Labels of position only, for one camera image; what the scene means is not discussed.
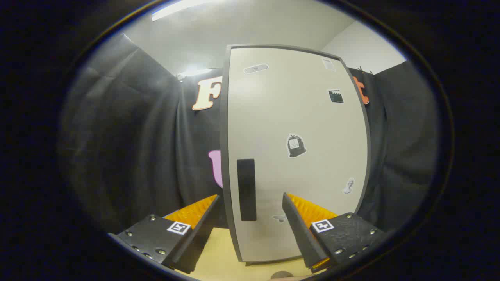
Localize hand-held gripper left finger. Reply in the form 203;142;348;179
108;194;220;274

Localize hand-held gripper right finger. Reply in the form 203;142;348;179
282;192;387;274

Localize grey shoe cabinet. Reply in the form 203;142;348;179
219;44;371;266

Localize beige shoe cabinet door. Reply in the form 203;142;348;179
228;48;368;263

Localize black backdrop cloth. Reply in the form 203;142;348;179
59;33;438;235

